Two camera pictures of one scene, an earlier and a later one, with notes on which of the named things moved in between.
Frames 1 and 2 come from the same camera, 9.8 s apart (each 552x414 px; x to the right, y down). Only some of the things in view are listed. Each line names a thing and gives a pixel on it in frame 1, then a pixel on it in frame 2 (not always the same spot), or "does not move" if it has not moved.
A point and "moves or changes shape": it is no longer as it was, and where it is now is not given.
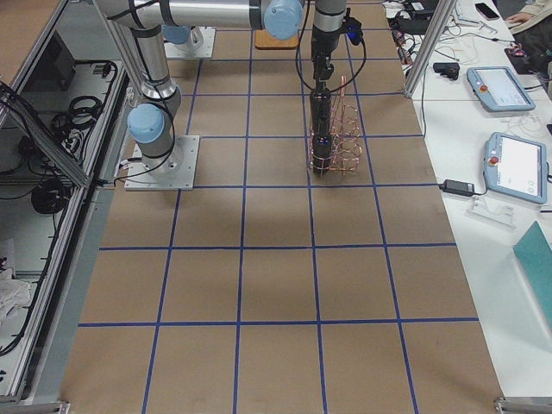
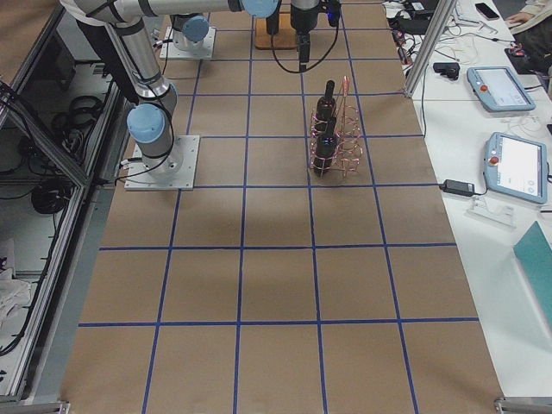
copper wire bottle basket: [339, 150] does not move
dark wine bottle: [321, 108] moves or changes shape
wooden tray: [263, 40] does not move
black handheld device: [447, 69] does not move
